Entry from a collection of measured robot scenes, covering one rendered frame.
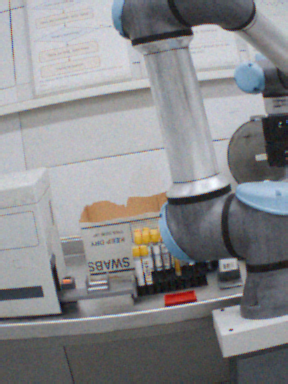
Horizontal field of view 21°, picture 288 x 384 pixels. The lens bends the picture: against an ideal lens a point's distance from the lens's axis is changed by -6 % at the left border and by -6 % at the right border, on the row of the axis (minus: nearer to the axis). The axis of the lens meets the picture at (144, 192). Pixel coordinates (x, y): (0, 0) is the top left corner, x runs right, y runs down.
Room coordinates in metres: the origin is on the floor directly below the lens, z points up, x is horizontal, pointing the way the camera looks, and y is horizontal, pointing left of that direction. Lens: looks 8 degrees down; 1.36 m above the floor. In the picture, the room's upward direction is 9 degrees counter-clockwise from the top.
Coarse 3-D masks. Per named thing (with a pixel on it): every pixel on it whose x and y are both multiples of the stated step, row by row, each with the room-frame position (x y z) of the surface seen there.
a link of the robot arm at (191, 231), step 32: (128, 0) 1.39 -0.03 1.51; (160, 0) 1.35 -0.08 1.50; (128, 32) 1.42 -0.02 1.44; (160, 32) 1.37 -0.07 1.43; (192, 32) 1.41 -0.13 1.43; (160, 64) 1.39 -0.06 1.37; (192, 64) 1.41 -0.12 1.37; (160, 96) 1.40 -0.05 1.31; (192, 96) 1.39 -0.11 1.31; (192, 128) 1.39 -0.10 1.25; (192, 160) 1.39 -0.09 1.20; (192, 192) 1.37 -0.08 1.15; (224, 192) 1.39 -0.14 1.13; (160, 224) 1.42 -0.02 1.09; (192, 224) 1.38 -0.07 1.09; (192, 256) 1.40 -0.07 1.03; (224, 256) 1.37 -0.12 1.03
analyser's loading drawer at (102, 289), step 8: (88, 280) 1.71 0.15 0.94; (80, 288) 1.73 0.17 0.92; (88, 288) 1.68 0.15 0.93; (96, 288) 1.67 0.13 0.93; (104, 288) 1.67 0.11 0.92; (112, 288) 1.69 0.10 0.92; (120, 288) 1.68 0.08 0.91; (128, 288) 1.67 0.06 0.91; (64, 296) 1.67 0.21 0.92; (72, 296) 1.67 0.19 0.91; (80, 296) 1.66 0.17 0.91; (88, 296) 1.66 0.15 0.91; (96, 296) 1.66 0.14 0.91; (104, 296) 1.67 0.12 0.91; (136, 296) 1.66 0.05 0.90
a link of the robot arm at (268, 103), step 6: (264, 102) 1.79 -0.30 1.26; (270, 102) 1.76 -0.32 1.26; (276, 102) 1.76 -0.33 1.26; (282, 102) 1.76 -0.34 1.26; (270, 108) 1.77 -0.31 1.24; (276, 108) 1.76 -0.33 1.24; (282, 108) 1.75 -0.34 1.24; (270, 114) 1.77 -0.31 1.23; (276, 114) 1.76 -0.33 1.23; (282, 114) 1.76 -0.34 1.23
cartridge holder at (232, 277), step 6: (228, 270) 1.69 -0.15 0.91; (234, 270) 1.69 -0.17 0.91; (222, 276) 1.70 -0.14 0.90; (228, 276) 1.69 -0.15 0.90; (234, 276) 1.69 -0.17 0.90; (240, 276) 1.70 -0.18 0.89; (222, 282) 1.69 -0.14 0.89; (228, 282) 1.68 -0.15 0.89; (234, 282) 1.68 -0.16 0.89; (240, 282) 1.68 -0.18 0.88; (222, 288) 1.68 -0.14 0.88
